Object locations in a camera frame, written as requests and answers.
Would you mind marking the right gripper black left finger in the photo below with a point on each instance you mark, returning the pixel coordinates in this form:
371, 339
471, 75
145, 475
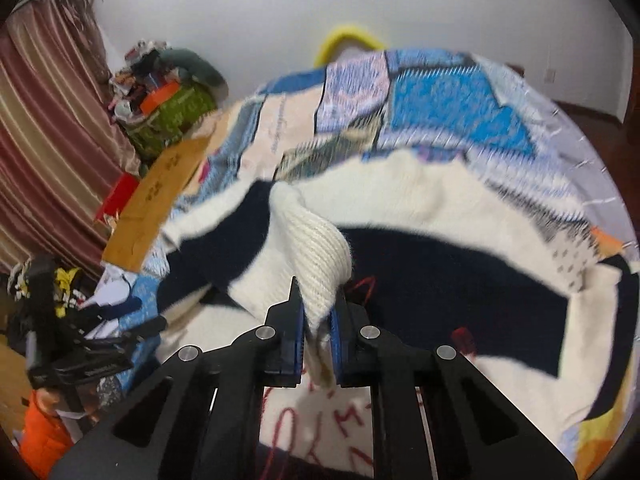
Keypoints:
198, 415

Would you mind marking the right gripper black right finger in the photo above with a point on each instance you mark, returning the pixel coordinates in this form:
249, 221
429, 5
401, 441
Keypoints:
434, 414

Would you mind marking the white and navy knit sweater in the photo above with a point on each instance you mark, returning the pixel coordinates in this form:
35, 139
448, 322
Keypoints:
434, 256

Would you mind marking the person's left hand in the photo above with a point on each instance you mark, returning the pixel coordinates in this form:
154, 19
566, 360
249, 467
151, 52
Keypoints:
53, 403

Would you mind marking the pile of papers and books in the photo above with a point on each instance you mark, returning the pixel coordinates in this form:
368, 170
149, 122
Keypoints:
98, 317

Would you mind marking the orange sleeve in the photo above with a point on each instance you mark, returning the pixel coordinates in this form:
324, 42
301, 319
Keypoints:
45, 440

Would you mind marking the orange plush blanket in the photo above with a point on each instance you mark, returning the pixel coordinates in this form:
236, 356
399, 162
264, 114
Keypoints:
599, 355

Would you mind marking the wooden lap desk board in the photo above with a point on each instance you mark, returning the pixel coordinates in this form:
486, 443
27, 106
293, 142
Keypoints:
149, 207

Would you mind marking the red box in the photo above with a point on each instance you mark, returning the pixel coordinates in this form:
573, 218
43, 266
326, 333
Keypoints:
117, 199

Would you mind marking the striped red gold curtain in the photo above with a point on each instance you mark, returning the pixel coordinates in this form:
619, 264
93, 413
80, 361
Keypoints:
60, 153

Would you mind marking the green fabric storage bin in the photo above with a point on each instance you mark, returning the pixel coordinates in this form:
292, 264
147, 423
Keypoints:
169, 122

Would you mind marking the orange box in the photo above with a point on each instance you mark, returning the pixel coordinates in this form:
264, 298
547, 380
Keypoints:
159, 97

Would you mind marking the clutter pile on bin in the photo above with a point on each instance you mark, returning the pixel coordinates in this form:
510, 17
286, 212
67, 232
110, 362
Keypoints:
143, 73

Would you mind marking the grey striped bed sheet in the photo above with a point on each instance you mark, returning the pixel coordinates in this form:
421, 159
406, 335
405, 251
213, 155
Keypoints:
602, 165

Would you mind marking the blue patchwork bed quilt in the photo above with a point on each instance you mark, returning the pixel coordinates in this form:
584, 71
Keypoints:
440, 105

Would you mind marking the yellow curved foam tube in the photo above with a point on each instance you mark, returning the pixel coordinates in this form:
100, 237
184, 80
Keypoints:
347, 35

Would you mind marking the white wall socket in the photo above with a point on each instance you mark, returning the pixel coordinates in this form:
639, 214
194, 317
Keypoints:
549, 76

